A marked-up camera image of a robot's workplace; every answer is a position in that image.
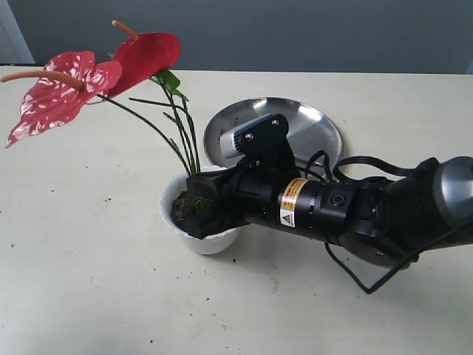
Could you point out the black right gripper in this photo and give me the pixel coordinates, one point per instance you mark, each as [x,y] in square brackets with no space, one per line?
[309,208]

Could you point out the red artificial flower stem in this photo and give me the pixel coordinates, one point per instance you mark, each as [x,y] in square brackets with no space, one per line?
[72,80]

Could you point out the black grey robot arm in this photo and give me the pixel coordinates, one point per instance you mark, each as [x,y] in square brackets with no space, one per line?
[382,214]

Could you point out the dark potting soil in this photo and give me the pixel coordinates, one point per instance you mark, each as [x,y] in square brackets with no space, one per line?
[183,209]

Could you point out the white scalloped flower pot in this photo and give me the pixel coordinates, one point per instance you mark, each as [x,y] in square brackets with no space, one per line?
[210,245]

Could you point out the round stainless steel plate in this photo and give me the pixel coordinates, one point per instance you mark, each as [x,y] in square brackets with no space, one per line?
[309,129]

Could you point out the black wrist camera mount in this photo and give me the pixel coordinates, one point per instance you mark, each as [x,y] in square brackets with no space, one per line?
[262,139]

